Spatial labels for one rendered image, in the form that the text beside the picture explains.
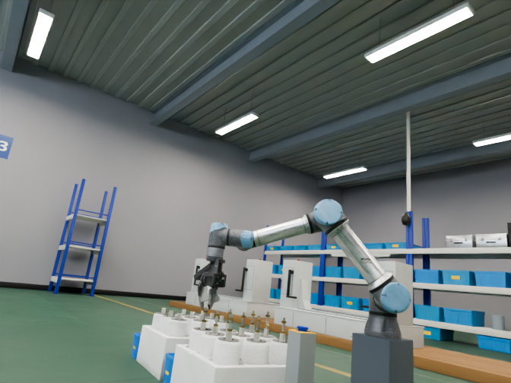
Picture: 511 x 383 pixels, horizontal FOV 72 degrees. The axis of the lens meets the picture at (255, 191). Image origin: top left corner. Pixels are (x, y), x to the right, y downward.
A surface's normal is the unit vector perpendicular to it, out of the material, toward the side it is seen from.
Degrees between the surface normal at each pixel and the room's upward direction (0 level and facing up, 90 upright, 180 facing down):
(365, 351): 90
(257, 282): 90
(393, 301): 96
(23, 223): 90
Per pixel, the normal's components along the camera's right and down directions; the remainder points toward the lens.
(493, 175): -0.77, -0.25
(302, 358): 0.51, -0.17
